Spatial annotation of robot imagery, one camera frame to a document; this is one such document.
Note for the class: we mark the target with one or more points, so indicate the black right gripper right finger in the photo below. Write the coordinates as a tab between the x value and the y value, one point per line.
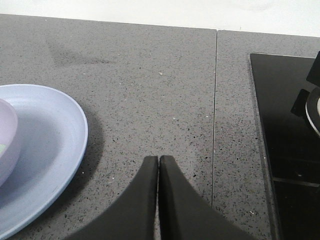
185	215

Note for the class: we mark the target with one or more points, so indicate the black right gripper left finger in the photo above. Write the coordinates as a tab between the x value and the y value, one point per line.
132	215

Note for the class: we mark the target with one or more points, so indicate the purple plastic bowl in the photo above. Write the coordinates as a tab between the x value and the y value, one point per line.
10	140

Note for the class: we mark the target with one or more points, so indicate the light blue plate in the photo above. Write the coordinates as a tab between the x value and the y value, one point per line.
54	134

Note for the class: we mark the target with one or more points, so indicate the black glass gas hob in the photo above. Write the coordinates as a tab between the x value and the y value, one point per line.
292	147

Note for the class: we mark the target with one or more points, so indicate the steel gas burner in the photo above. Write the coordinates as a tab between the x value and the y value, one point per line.
307	104

